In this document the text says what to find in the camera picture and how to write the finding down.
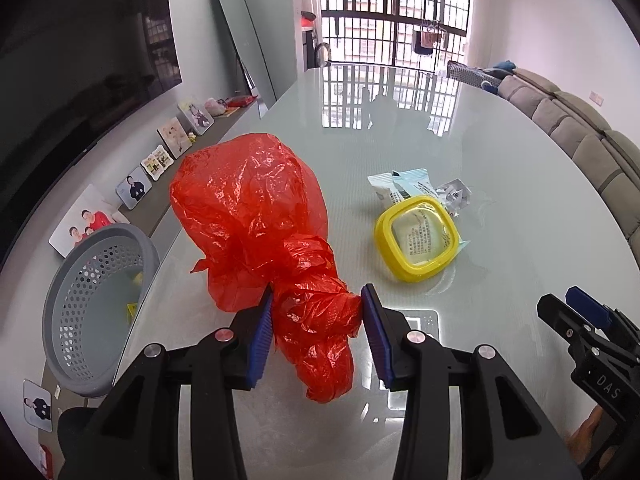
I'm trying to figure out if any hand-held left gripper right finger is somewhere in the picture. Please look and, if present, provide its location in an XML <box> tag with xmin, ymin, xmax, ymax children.
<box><xmin>360</xmin><ymin>282</ymin><xmax>583</xmax><ymax>480</ymax></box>

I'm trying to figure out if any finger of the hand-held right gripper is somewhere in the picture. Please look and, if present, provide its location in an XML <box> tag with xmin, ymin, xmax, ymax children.
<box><xmin>565</xmin><ymin>286</ymin><xmax>640</xmax><ymax>361</ymax></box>
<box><xmin>537</xmin><ymin>294</ymin><xmax>608</xmax><ymax>361</ymax></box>

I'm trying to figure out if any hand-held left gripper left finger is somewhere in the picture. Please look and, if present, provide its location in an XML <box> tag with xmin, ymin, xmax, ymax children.
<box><xmin>57</xmin><ymin>285</ymin><xmax>276</xmax><ymax>480</ymax></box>

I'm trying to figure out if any red plastic bag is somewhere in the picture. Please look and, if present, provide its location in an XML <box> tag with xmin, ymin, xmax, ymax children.
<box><xmin>170</xmin><ymin>132</ymin><xmax>363</xmax><ymax>404</ymax></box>

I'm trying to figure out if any grey perforated plastic basket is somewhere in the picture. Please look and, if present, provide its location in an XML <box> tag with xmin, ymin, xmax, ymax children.
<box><xmin>41</xmin><ymin>223</ymin><xmax>161</xmax><ymax>397</ymax></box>

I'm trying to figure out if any person's right hand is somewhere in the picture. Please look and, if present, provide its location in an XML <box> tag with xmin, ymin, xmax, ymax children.
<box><xmin>565</xmin><ymin>405</ymin><xmax>618</xmax><ymax>467</ymax></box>

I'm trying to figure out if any yellow square lid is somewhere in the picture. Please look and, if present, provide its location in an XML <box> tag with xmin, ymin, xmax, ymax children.
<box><xmin>374</xmin><ymin>195</ymin><xmax>461</xmax><ymax>282</ymax></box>

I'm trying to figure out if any white torn wrapper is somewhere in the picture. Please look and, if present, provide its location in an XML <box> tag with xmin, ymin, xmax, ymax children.
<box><xmin>367</xmin><ymin>172</ymin><xmax>402</xmax><ymax>207</ymax></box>

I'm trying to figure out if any crumpled clear wrapper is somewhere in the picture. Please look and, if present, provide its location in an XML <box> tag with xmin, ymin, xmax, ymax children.
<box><xmin>435</xmin><ymin>178</ymin><xmax>473</xmax><ymax>218</ymax></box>

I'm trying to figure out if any light blue packet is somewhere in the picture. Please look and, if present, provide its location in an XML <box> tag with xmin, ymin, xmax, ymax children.
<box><xmin>392</xmin><ymin>167</ymin><xmax>472</xmax><ymax>257</ymax></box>

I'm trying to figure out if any grey beige sofa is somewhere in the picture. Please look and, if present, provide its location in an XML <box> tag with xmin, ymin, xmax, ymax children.
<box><xmin>497</xmin><ymin>67</ymin><xmax>640</xmax><ymax>256</ymax></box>

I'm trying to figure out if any photo of man in black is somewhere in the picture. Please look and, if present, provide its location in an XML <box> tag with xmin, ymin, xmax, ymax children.
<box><xmin>23</xmin><ymin>379</ymin><xmax>53</xmax><ymax>432</ymax></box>
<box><xmin>115</xmin><ymin>166</ymin><xmax>153</xmax><ymax>211</ymax></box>

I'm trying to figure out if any baby portrait photo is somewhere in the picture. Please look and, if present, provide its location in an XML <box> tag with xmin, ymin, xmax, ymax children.
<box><xmin>156</xmin><ymin>116</ymin><xmax>193</xmax><ymax>159</ymax></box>

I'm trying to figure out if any large family photo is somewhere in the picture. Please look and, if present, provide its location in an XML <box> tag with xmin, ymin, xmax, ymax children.
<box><xmin>48</xmin><ymin>183</ymin><xmax>132</xmax><ymax>259</ymax></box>

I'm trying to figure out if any child portrait photo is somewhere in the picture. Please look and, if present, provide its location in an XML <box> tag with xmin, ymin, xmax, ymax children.
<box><xmin>178</xmin><ymin>98</ymin><xmax>215</xmax><ymax>136</ymax></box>

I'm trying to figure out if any checkered cloth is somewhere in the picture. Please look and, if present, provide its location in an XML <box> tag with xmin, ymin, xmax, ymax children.
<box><xmin>446</xmin><ymin>60</ymin><xmax>501</xmax><ymax>94</ymax></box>

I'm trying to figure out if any tall leaning mirror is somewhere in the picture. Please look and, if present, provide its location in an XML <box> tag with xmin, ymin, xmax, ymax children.
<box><xmin>210</xmin><ymin>0</ymin><xmax>277</xmax><ymax>120</ymax></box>

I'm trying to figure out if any black window grille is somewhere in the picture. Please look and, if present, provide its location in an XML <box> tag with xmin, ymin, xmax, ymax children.
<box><xmin>317</xmin><ymin>0</ymin><xmax>473</xmax><ymax>68</ymax></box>

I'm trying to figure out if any large black television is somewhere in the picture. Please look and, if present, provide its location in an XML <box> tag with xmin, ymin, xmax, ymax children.
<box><xmin>0</xmin><ymin>0</ymin><xmax>183</xmax><ymax>257</ymax></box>

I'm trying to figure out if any scalloped frame photo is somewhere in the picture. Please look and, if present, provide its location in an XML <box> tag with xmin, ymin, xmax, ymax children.
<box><xmin>140</xmin><ymin>144</ymin><xmax>176</xmax><ymax>181</ymax></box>

